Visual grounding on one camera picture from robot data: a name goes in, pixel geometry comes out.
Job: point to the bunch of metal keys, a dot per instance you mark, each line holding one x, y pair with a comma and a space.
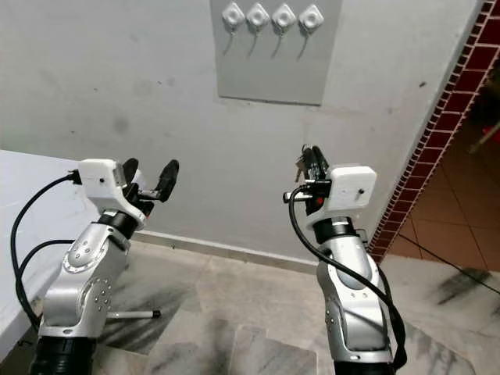
300, 166

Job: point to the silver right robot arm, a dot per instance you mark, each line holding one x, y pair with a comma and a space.
351, 297

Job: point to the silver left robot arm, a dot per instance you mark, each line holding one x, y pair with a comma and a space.
78, 281

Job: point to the grey hook board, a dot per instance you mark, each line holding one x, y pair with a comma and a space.
273, 74

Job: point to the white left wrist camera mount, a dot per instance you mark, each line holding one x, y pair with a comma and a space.
101, 178

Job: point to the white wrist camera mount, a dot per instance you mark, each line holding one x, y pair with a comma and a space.
101, 178
351, 187

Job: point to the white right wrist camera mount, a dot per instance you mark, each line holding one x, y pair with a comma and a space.
351, 187

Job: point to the white wall hook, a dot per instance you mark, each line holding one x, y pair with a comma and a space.
311, 17
233, 14
283, 16
258, 15

